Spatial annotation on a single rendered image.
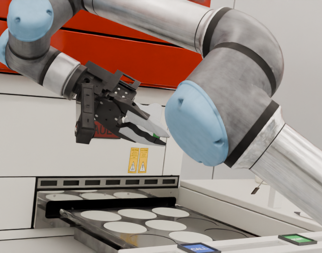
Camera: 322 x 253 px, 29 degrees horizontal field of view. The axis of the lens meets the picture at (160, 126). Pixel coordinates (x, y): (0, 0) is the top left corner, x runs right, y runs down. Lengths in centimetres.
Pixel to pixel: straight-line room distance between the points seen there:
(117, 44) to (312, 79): 301
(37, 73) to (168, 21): 29
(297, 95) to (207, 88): 352
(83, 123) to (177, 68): 63
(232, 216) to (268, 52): 79
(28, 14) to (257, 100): 43
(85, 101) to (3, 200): 48
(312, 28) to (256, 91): 355
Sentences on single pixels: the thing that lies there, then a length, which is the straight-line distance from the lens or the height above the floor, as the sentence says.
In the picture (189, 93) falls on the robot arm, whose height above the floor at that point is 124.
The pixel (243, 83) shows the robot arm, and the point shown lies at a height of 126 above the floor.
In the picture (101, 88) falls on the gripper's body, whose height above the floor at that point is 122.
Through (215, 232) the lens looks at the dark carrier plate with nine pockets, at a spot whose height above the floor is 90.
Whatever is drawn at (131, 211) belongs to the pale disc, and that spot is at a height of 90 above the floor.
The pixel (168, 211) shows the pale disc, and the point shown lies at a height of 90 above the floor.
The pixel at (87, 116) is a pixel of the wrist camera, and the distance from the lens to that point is 113.
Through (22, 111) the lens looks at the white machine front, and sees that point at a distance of 153.
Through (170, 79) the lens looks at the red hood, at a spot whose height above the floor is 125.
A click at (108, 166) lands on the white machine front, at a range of 167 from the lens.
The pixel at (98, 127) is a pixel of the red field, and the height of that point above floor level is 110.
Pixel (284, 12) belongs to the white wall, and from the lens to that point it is 424.
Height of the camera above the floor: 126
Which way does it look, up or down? 5 degrees down
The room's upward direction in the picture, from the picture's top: 7 degrees clockwise
